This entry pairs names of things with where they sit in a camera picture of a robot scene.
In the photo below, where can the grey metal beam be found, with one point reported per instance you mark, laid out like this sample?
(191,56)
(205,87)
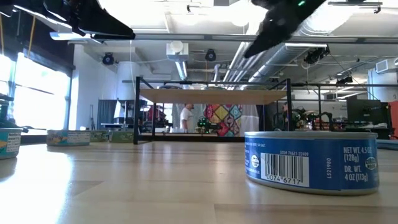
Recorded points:
(192,37)

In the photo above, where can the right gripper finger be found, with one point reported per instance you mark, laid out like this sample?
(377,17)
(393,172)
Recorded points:
(265,31)
(281,32)

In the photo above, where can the person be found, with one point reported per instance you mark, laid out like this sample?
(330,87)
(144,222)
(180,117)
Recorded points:
(186,116)

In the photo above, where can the wooden shelf black metal legs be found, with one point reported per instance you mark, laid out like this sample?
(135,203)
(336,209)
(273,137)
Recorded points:
(211,96)

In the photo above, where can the colourful patchwork quilt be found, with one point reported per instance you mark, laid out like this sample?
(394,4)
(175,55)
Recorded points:
(224,119)

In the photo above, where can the black round speaker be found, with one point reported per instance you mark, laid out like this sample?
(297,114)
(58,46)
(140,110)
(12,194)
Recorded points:
(108,58)
(210,55)

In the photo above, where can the silver ventilation duct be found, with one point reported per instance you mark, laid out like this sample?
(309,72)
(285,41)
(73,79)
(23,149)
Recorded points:
(280,63)

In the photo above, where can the black monitor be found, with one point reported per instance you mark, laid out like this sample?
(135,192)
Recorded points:
(367,112)

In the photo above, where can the blue label tuna can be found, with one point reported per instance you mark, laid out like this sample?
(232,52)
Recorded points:
(311,161)

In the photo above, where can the thin black metal frame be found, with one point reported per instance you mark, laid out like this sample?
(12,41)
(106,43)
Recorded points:
(311,84)

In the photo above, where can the green label tuna can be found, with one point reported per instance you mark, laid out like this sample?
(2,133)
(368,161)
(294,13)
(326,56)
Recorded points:
(121,137)

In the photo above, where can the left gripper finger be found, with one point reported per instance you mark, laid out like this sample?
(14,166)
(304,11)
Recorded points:
(118,36)
(102,21)

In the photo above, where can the robot arm with green lights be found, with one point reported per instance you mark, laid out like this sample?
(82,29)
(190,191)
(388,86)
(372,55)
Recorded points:
(206,126)

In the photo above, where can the grey curtain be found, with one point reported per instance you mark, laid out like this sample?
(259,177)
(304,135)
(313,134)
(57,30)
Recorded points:
(107,113)

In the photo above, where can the teal label tuna can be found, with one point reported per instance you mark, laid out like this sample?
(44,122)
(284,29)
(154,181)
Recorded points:
(68,138)
(9,143)

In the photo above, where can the white cloth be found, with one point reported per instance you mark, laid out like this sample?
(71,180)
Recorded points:
(250,119)

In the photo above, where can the orange panel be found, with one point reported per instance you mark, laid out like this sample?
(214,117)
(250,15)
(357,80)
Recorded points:
(394,118)

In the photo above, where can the white ceiling unit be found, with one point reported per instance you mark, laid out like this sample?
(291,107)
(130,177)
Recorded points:
(177,49)

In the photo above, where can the black aluminium table frame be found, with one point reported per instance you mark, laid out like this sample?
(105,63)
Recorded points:
(186,137)

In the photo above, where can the black track light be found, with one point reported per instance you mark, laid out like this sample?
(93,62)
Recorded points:
(315,55)

